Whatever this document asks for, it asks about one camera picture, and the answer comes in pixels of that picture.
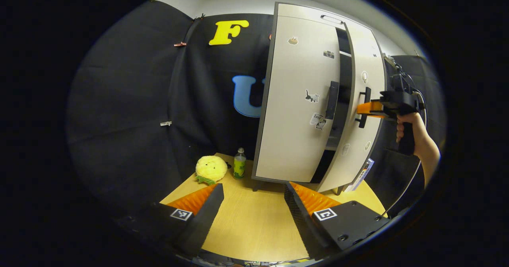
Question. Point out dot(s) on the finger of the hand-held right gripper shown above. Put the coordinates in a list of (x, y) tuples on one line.
[(370, 108)]

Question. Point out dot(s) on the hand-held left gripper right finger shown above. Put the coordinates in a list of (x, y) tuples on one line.
[(304, 227)]

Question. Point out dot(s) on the white shoe cabinet door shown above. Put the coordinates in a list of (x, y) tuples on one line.
[(294, 139), (358, 167)]

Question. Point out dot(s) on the green label plastic bottle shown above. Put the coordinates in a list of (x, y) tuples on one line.
[(239, 165)]

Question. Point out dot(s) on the black backdrop cloth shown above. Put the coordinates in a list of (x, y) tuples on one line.
[(119, 119)]

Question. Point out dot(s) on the yellow plush toy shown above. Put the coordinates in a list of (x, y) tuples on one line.
[(210, 167)]

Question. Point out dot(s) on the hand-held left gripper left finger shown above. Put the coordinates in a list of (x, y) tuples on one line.
[(204, 223)]

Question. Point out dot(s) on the white double-door shoe cabinet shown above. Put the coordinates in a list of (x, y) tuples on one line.
[(302, 12)]

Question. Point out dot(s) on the white printed box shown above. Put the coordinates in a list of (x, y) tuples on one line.
[(364, 173)]

